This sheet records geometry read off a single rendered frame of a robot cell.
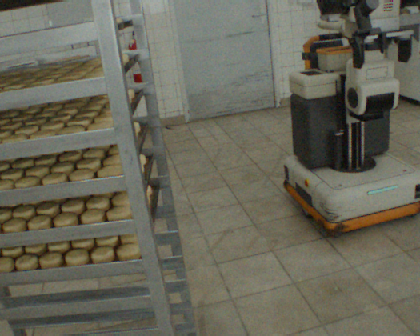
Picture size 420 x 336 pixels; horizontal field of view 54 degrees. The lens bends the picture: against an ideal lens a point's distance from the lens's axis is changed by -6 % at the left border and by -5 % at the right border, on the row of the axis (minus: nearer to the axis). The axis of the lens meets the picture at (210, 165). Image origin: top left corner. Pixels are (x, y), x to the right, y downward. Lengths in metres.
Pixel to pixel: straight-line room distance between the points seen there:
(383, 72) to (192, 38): 2.77
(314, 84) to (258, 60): 2.54
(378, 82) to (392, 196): 0.61
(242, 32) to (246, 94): 0.69
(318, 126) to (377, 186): 0.45
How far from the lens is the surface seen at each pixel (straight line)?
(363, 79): 2.18
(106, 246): 0.95
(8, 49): 0.78
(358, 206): 2.30
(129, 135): 0.73
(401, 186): 2.40
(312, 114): 2.37
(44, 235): 0.88
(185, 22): 4.62
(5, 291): 1.57
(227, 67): 4.75
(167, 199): 1.27
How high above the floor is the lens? 1.25
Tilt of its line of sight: 21 degrees down
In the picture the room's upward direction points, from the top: 7 degrees counter-clockwise
